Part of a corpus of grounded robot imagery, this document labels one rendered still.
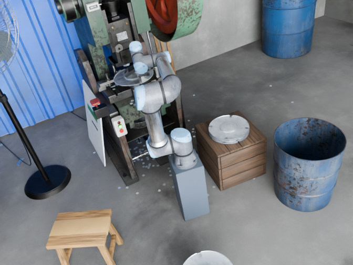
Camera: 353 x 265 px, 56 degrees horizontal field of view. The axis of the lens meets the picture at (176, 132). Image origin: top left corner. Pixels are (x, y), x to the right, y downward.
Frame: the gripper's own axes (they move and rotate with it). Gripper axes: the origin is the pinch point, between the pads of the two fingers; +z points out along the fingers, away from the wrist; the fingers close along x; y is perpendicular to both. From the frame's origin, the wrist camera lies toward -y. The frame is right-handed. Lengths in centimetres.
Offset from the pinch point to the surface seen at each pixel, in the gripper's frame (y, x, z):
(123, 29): -2.4, 30.0, -20.8
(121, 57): -8.3, 18.9, -7.4
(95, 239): -45, -94, 9
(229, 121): 57, -29, 32
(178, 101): 24.2, -6.3, 23.7
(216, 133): 44, -38, 28
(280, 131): 83, -53, 17
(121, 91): -14.4, 4.9, 11.9
